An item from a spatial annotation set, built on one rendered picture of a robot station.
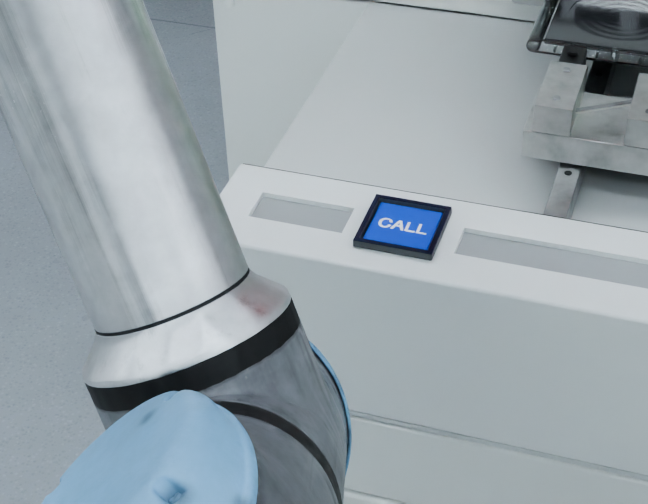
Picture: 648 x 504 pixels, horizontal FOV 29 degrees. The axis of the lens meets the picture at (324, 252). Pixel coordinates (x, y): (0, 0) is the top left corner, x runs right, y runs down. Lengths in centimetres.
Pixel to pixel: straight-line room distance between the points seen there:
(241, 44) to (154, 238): 96
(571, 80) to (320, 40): 44
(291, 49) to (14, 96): 94
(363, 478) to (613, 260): 27
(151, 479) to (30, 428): 163
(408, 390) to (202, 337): 32
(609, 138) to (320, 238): 35
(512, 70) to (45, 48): 80
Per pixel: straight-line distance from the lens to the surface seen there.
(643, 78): 117
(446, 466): 95
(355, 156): 120
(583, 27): 126
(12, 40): 61
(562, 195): 110
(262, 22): 153
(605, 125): 115
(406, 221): 87
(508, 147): 121
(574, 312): 82
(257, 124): 161
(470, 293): 83
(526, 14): 143
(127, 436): 56
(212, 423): 52
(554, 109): 111
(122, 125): 60
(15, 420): 215
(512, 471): 94
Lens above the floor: 149
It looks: 39 degrees down
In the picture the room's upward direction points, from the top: 2 degrees counter-clockwise
